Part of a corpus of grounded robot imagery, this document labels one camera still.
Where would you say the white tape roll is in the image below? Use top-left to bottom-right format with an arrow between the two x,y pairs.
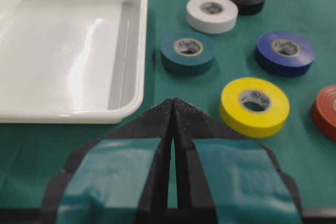
186,0 -> 238,34

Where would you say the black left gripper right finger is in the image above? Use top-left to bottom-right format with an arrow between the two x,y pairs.
172,98 -> 302,223

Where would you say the blue tape roll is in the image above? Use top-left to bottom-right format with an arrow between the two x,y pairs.
255,31 -> 316,77

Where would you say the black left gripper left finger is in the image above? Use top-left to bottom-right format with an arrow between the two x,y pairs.
40,99 -> 173,223

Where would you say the green tape roll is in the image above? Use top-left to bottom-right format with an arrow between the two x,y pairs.
160,31 -> 215,76

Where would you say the white rectangular plastic tray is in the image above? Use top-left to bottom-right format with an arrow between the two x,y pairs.
1,0 -> 148,124

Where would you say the red tape roll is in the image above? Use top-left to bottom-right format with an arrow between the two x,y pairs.
311,85 -> 335,141

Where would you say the yellow tape roll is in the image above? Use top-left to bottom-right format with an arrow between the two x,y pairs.
219,77 -> 290,138

